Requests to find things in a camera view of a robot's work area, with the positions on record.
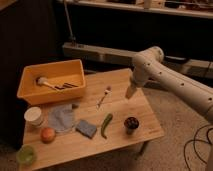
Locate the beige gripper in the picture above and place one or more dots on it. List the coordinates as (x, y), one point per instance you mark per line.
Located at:
(132, 88)

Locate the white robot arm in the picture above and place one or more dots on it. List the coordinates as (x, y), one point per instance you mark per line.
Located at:
(148, 64)

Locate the white plastic cup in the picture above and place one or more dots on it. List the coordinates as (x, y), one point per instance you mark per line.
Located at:
(34, 116)

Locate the green plastic cup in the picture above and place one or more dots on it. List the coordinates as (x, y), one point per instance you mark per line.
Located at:
(26, 155)

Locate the blue-grey sponge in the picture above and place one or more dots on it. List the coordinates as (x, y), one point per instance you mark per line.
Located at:
(87, 129)

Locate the orange plastic bin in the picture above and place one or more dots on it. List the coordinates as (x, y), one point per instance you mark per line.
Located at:
(68, 72)

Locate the grey baseboard ledge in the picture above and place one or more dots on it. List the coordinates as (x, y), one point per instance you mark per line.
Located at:
(191, 67)

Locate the grey cloth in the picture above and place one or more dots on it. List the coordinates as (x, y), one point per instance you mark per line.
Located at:
(61, 118)

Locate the metal pole stand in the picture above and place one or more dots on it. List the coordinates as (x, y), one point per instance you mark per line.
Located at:
(71, 35)

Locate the red apple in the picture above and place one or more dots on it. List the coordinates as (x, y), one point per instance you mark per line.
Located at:
(47, 135)

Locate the upper shelf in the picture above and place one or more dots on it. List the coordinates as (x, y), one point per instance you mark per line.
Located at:
(136, 8)

